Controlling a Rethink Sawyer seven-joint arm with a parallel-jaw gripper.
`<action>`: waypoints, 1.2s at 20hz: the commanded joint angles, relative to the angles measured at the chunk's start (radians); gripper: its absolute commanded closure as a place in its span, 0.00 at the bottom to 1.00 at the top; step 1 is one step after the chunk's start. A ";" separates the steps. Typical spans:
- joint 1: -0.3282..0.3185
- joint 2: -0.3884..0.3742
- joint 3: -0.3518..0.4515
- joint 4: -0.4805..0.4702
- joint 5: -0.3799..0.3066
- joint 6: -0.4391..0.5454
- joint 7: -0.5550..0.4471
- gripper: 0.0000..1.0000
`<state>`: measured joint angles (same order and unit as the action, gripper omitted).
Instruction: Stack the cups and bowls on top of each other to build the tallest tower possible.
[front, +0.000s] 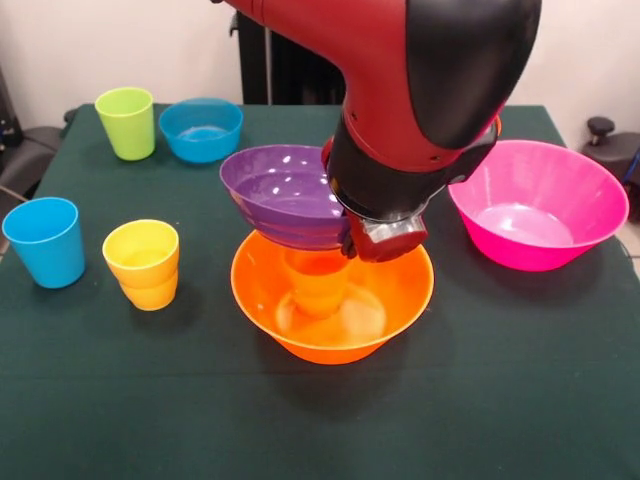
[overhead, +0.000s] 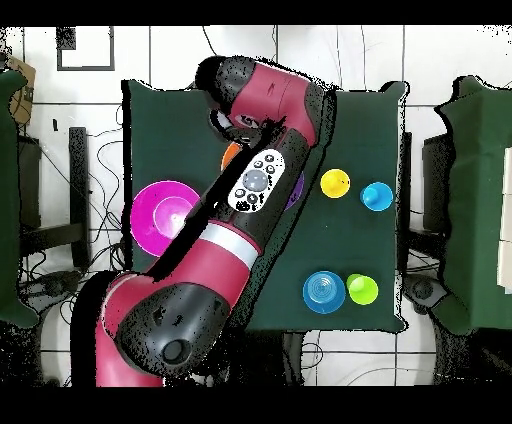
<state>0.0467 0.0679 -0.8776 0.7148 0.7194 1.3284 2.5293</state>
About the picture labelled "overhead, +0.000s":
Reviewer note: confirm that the cardboard box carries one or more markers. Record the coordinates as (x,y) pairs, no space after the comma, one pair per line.
(24,80)

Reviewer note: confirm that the large pink plastic bowl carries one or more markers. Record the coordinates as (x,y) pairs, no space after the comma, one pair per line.
(152,220)

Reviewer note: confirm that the black metal frame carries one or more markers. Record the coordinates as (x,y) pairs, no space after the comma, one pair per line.
(78,180)
(436,180)

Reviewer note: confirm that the yellow plastic cup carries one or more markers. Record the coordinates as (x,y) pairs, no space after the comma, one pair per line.
(334,184)

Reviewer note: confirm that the green covered side table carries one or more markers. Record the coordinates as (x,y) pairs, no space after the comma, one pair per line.
(476,200)
(10,200)

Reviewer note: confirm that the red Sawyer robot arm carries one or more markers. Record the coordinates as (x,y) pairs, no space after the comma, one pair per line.
(180,300)

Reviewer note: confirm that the blue plastic cup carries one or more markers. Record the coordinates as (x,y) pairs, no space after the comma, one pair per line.
(376,198)

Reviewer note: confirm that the lime green plastic cup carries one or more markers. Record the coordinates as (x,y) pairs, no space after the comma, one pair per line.
(362,290)

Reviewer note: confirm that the blue plastic bowl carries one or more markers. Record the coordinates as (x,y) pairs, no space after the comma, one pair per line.
(324,296)

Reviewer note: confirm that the dark green table cloth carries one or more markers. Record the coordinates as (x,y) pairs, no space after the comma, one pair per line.
(360,240)

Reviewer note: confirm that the purple plastic bowl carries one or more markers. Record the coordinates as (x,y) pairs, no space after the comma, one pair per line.
(296,192)

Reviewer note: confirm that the large orange plastic bowl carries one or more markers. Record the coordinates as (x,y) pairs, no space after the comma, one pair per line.
(228,154)

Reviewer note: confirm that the black square floor frame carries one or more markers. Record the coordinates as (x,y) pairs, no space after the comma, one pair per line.
(59,60)

